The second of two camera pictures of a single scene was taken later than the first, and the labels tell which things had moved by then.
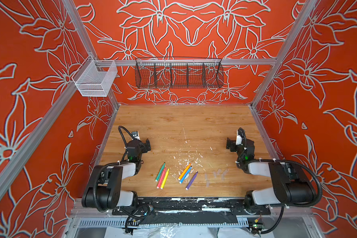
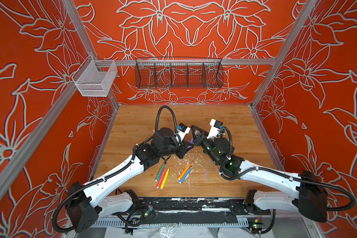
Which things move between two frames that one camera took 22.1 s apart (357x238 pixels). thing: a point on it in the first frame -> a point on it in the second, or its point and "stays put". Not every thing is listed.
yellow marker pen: [165, 179] stays put
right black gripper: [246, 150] -> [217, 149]
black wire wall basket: [178, 72] stays put
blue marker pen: [185, 174] stays put
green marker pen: [160, 172] stays put
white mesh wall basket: [93, 78] stays put
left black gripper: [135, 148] -> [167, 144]
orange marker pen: [184, 172] stays put
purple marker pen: [192, 180] -> [191, 142]
